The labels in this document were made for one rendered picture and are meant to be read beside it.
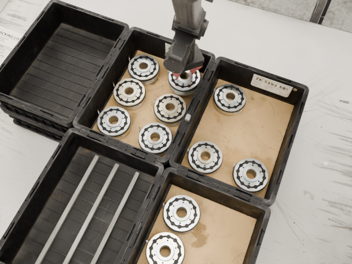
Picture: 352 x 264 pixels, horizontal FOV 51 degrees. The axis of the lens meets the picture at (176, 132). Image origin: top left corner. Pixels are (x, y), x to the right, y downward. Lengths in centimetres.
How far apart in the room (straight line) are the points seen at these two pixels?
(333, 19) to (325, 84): 128
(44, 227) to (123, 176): 26
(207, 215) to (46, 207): 46
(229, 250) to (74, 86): 71
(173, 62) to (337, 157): 69
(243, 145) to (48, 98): 65
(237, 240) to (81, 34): 87
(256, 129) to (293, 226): 33
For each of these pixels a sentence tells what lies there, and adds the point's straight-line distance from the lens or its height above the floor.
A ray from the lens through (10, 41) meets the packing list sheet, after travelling 164.
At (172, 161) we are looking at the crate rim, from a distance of 101.
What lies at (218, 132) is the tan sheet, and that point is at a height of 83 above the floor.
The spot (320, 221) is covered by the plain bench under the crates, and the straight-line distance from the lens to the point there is 129.
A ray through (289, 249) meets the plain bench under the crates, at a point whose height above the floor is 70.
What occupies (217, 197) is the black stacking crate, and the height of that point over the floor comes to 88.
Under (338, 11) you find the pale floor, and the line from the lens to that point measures 281.
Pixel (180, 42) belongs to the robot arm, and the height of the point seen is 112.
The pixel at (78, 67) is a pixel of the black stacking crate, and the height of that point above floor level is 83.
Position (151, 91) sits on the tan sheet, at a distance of 122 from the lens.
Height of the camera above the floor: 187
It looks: 65 degrees down
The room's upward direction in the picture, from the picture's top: 1 degrees clockwise
